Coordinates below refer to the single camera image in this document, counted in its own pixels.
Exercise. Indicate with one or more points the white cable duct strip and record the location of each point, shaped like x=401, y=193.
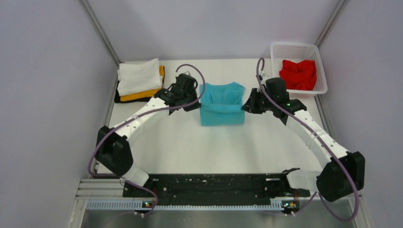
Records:
x=131, y=204

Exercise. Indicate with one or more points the aluminium frame post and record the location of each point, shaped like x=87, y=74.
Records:
x=100, y=31
x=332, y=18

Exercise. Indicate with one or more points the aluminium rail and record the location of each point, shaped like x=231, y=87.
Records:
x=330, y=188
x=100, y=188

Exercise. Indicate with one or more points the aluminium rail right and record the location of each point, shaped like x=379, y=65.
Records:
x=330, y=188

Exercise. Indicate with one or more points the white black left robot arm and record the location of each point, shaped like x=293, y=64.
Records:
x=113, y=147

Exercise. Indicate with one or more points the aluminium frame post left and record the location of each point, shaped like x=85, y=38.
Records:
x=100, y=31

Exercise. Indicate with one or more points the black folded t-shirt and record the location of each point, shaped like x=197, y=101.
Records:
x=132, y=100

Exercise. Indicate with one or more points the red t-shirt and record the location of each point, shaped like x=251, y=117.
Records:
x=299, y=76

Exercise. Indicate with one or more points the white plastic laundry basket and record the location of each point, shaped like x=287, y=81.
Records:
x=297, y=52

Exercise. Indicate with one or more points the turquoise t-shirt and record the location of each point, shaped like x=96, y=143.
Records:
x=222, y=104

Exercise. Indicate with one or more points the yellow folded t-shirt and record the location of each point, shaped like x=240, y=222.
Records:
x=144, y=94

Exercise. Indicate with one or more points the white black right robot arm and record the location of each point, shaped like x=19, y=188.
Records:
x=342, y=172

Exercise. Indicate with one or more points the aluminium frame post right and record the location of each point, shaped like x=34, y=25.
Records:
x=332, y=18

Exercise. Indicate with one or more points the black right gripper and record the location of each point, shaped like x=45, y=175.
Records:
x=251, y=106

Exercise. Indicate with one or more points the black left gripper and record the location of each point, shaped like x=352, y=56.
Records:
x=193, y=107

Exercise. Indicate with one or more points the aluminium rail left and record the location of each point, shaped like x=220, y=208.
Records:
x=100, y=188

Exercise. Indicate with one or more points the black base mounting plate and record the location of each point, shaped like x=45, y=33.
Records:
x=214, y=189

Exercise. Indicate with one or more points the white folded t-shirt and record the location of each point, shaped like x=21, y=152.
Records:
x=139, y=77

